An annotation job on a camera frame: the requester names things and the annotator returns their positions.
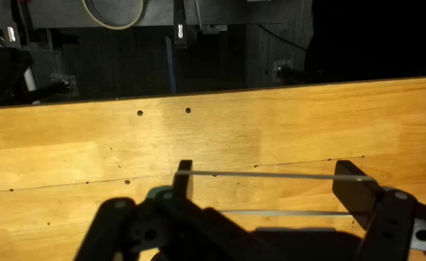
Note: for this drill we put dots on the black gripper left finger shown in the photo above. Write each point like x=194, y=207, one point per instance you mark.
x=183, y=178

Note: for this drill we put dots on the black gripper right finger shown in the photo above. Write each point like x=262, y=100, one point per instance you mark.
x=355, y=193

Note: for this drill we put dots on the thin pale rubber band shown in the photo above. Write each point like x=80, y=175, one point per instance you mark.
x=271, y=175

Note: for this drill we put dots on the white clamp piece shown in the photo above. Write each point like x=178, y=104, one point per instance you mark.
x=178, y=32

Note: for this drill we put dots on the small white cylinder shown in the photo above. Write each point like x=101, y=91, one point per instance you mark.
x=29, y=80

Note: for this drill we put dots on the olive tape roll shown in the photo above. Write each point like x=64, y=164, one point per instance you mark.
x=90, y=17

